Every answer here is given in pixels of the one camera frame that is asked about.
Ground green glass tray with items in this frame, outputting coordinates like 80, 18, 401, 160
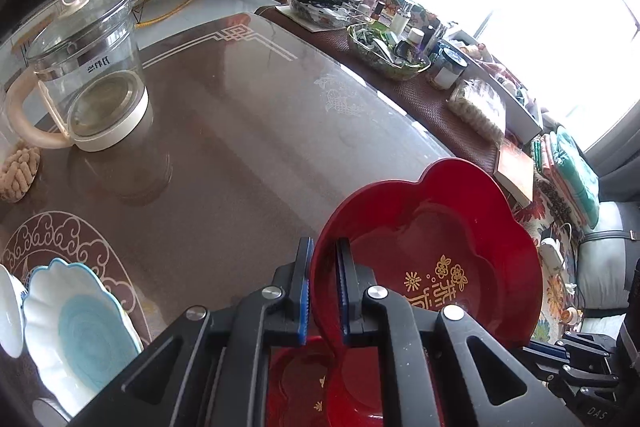
346, 23, 432, 82

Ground white bowl black rim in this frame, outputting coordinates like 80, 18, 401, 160
0, 265, 27, 359

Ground red flower-shaped plate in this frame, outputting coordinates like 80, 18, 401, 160
310, 158, 542, 350

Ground clear egg carton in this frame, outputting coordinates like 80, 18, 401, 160
447, 78, 506, 146

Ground glass kettle cream handle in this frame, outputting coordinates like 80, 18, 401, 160
6, 0, 149, 153

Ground blue white scalloped bowl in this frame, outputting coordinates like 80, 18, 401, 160
23, 259, 143, 416

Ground glass jar dark lid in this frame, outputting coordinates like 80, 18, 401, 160
430, 46, 468, 90

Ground folded colourful towels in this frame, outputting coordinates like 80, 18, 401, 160
530, 126, 600, 230

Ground clear tray dark items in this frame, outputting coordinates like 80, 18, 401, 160
288, 0, 359, 29

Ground woven beige coaster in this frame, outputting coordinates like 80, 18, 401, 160
0, 143, 41, 202

